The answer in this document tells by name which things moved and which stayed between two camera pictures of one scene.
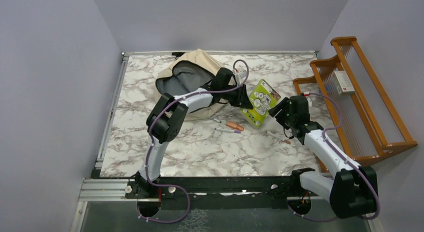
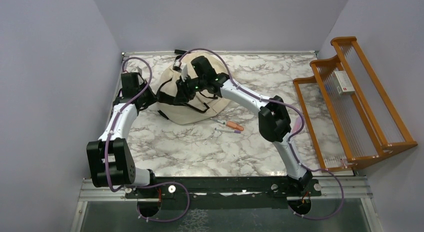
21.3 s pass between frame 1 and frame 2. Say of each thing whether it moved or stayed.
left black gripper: moved
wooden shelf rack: stayed
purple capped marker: stayed
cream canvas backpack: stayed
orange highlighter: stayed
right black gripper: moved
